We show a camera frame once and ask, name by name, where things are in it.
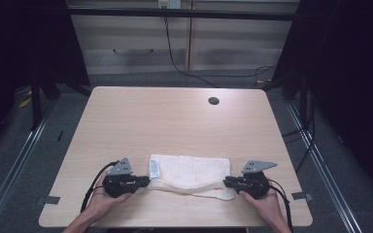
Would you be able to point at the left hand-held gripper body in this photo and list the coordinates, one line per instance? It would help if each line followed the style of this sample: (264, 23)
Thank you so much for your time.
(119, 186)

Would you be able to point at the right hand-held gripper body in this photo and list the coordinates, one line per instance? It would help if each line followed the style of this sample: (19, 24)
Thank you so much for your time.
(254, 184)

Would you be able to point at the white towel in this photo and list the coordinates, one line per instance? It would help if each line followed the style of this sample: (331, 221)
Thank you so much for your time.
(191, 171)

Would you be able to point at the person's left hand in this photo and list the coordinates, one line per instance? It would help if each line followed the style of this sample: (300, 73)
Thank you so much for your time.
(100, 202)

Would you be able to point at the person's right hand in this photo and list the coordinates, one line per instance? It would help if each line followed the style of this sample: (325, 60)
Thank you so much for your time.
(265, 207)

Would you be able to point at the grey tape strip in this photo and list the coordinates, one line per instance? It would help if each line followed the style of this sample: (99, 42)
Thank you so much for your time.
(50, 200)
(302, 196)

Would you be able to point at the small black floor item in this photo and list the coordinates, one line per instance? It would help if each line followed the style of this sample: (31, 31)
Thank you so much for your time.
(60, 136)

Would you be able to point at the yellow floor item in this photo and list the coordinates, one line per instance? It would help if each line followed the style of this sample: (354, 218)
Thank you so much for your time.
(25, 102)

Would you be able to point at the black curtain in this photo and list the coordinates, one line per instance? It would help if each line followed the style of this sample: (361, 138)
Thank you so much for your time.
(353, 81)
(19, 48)

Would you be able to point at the white cabinet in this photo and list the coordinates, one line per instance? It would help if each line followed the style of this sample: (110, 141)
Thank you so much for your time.
(136, 35)

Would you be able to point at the metal floor rail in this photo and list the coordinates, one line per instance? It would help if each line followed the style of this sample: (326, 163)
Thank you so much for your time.
(323, 174)
(16, 161)

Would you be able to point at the black stand post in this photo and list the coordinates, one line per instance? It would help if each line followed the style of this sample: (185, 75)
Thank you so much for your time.
(36, 103)
(303, 103)

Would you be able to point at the black horizontal frame bar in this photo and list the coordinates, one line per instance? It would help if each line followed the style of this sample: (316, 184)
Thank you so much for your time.
(181, 14)

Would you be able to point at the white wall socket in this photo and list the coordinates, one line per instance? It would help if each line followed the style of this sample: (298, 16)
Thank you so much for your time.
(169, 3)

